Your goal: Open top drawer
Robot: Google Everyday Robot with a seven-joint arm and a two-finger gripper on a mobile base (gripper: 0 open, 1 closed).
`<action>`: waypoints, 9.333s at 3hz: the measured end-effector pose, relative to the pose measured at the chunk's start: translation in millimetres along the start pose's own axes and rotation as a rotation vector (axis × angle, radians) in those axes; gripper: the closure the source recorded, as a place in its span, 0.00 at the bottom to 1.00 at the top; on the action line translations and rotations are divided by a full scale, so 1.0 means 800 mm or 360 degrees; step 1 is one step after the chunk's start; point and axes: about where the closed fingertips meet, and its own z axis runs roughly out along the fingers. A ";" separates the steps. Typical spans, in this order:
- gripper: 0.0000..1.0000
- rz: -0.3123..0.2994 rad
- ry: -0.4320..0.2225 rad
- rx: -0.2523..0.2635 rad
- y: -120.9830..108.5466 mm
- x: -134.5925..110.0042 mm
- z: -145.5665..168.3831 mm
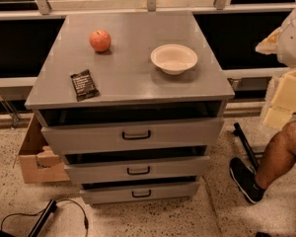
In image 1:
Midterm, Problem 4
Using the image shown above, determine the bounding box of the person's leg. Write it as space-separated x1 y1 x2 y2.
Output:
256 121 296 190

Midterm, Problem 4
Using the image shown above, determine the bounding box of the grey middle drawer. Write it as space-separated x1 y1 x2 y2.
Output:
64 156 210 184

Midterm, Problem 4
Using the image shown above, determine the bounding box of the grey top drawer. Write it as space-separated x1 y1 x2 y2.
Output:
41 118 224 154

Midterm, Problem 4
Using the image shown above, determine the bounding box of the black sneaker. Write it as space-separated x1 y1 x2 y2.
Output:
229 157 264 204

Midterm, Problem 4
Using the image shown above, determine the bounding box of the black device on floor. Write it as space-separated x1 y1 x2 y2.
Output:
28 199 57 237

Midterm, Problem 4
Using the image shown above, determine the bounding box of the cardboard box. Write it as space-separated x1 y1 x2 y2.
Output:
18 117 69 184

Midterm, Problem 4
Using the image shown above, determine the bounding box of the black snack packet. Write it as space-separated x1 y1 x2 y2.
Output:
70 69 100 102

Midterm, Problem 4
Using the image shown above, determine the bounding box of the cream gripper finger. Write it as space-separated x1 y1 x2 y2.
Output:
262 69 296 129

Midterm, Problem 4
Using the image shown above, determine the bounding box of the black cable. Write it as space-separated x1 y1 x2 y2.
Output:
0 198 90 237

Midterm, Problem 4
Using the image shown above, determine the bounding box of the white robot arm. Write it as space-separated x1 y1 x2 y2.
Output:
256 8 296 129

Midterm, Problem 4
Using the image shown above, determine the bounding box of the grey drawer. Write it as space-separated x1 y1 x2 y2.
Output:
64 156 210 184
80 182 199 204
41 118 224 154

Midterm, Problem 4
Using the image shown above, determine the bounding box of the black tripod leg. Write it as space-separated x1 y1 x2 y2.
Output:
234 122 259 170

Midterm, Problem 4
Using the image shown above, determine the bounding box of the grey drawer cabinet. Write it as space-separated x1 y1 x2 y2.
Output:
25 11 236 205

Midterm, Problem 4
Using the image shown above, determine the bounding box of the grey bottom drawer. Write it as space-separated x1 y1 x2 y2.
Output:
80 182 199 204

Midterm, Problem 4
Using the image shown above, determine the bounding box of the white bowl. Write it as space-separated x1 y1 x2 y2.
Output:
150 44 198 75

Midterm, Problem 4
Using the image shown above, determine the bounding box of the red apple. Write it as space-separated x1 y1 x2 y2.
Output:
89 30 111 52

